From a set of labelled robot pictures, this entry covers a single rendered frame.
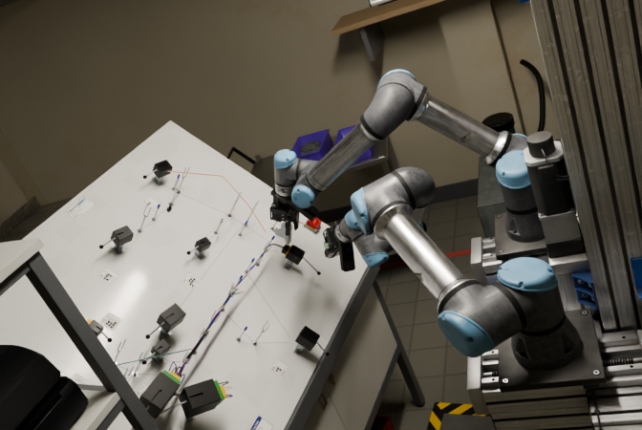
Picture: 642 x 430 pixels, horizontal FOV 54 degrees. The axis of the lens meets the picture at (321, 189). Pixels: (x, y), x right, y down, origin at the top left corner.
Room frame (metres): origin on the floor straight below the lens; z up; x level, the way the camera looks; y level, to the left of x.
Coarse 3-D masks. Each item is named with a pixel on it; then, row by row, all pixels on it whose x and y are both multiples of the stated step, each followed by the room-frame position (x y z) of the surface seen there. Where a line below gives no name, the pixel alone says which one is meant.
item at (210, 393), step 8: (200, 384) 1.45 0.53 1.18; (208, 384) 1.45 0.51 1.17; (184, 392) 1.42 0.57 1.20; (192, 392) 1.42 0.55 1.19; (200, 392) 1.43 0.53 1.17; (208, 392) 1.43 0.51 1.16; (216, 392) 1.43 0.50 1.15; (184, 400) 1.42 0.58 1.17; (192, 400) 1.40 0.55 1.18; (200, 400) 1.40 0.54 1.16; (208, 400) 1.41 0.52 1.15; (216, 400) 1.41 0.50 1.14; (168, 408) 1.40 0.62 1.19; (184, 408) 1.42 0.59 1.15; (192, 408) 1.38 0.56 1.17; (200, 408) 1.39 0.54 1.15; (208, 408) 1.42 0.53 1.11; (192, 416) 1.41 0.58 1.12
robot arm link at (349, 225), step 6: (348, 216) 1.75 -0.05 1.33; (354, 216) 1.74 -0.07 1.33; (342, 222) 1.79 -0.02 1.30; (348, 222) 1.75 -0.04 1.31; (354, 222) 1.73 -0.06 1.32; (342, 228) 1.79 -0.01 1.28; (348, 228) 1.76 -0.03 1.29; (354, 228) 1.73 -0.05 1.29; (360, 228) 1.73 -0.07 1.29; (342, 234) 1.80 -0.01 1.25; (348, 234) 1.77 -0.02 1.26; (354, 234) 1.73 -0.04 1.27
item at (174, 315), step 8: (176, 304) 1.70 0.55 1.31; (168, 312) 1.67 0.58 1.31; (176, 312) 1.67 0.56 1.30; (184, 312) 1.68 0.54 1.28; (160, 320) 1.66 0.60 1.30; (168, 320) 1.64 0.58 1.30; (176, 320) 1.65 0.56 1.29; (160, 328) 1.72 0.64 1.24; (168, 328) 1.64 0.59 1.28; (168, 336) 1.69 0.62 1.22
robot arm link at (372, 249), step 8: (360, 240) 1.72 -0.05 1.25; (368, 240) 1.71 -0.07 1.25; (376, 240) 1.71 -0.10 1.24; (384, 240) 1.70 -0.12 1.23; (360, 248) 1.71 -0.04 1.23; (368, 248) 1.69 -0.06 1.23; (376, 248) 1.69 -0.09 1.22; (384, 248) 1.69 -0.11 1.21; (392, 248) 1.70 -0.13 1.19; (368, 256) 1.68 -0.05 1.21; (376, 256) 1.67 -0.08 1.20; (384, 256) 1.67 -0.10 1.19; (368, 264) 1.68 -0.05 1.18; (376, 264) 1.66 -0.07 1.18
